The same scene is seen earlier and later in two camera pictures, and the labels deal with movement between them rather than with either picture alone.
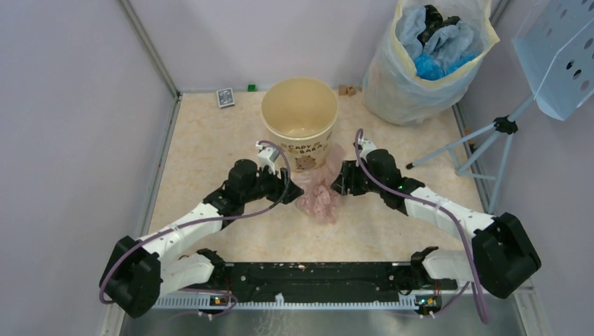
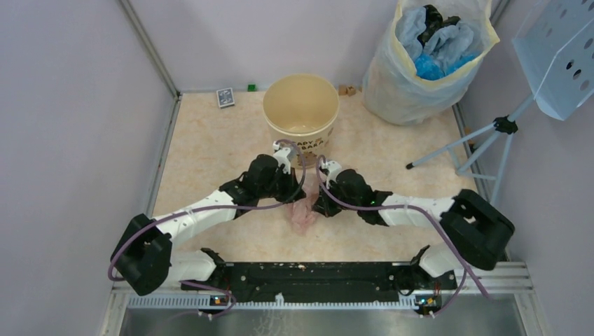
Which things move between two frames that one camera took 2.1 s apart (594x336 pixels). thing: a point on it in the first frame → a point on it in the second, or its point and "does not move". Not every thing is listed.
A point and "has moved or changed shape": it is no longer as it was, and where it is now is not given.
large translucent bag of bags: [420, 61] does not move
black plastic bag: [434, 21] does not move
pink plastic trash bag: [320, 199] has moved or changed shape
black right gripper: [347, 180] → [323, 204]
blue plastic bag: [429, 67] does not move
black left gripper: [292, 192] does not move
